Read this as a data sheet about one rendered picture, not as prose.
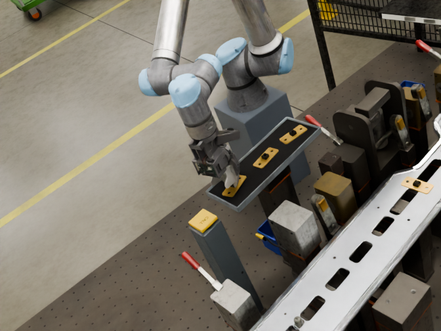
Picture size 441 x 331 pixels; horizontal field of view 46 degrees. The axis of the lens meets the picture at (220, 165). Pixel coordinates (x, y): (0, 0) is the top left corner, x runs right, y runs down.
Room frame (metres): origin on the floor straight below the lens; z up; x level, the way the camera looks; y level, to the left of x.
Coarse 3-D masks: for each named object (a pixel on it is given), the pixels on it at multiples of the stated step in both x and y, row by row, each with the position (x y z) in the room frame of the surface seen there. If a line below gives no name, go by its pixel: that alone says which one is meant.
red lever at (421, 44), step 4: (420, 40) 1.44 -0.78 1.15; (416, 44) 1.44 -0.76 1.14; (420, 44) 1.43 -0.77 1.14; (424, 44) 1.43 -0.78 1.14; (420, 48) 1.43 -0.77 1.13; (424, 48) 1.42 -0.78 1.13; (428, 48) 1.41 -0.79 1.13; (428, 52) 1.41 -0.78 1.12; (432, 52) 1.40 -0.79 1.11; (436, 52) 1.40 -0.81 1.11; (436, 56) 1.38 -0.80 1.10; (440, 56) 1.38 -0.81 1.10; (440, 60) 1.37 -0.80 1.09
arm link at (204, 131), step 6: (210, 120) 1.08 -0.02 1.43; (198, 126) 1.07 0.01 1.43; (204, 126) 1.07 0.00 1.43; (210, 126) 1.08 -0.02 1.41; (216, 126) 1.09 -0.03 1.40; (192, 132) 1.08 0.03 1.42; (198, 132) 1.07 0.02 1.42; (204, 132) 1.07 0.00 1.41; (210, 132) 1.07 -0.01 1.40; (192, 138) 1.09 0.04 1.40; (198, 138) 1.07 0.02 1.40; (204, 138) 1.08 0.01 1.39
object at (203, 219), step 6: (204, 210) 1.09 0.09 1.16; (198, 216) 1.08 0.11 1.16; (204, 216) 1.07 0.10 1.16; (210, 216) 1.06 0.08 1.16; (216, 216) 1.05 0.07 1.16; (192, 222) 1.07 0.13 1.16; (198, 222) 1.06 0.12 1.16; (204, 222) 1.05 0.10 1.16; (210, 222) 1.04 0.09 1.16; (198, 228) 1.04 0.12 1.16; (204, 228) 1.03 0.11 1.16
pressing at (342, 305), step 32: (384, 192) 1.03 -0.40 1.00; (352, 224) 0.97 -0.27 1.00; (416, 224) 0.88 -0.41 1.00; (320, 256) 0.91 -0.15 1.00; (384, 256) 0.83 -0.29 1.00; (288, 288) 0.85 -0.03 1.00; (320, 288) 0.82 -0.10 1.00; (352, 288) 0.78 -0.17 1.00; (288, 320) 0.77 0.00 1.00; (320, 320) 0.73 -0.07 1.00
